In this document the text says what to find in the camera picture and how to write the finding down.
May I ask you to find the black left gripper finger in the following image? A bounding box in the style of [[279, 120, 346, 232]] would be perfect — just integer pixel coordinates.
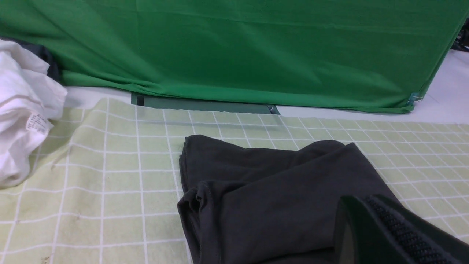
[[333, 194, 469, 264]]

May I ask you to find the dark gray long-sleeved shirt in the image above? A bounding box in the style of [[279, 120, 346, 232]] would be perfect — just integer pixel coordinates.
[[177, 135, 398, 264]]

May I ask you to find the white crumpled shirt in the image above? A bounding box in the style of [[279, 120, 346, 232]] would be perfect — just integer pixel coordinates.
[[0, 40, 67, 189]]

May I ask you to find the metal binder clip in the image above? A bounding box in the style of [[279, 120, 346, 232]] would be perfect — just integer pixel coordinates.
[[406, 92, 424, 106]]

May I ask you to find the green backdrop cloth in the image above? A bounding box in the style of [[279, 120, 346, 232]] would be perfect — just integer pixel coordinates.
[[1, 0, 468, 114]]

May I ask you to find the dark green flat bar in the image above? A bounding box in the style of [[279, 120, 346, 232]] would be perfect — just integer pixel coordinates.
[[131, 92, 280, 115]]

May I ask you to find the light green checkered tablecloth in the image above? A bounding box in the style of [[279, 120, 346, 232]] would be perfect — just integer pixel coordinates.
[[0, 99, 469, 264]]

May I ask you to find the dark gray garment behind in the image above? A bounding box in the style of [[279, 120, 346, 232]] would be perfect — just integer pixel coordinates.
[[0, 36, 62, 82]]

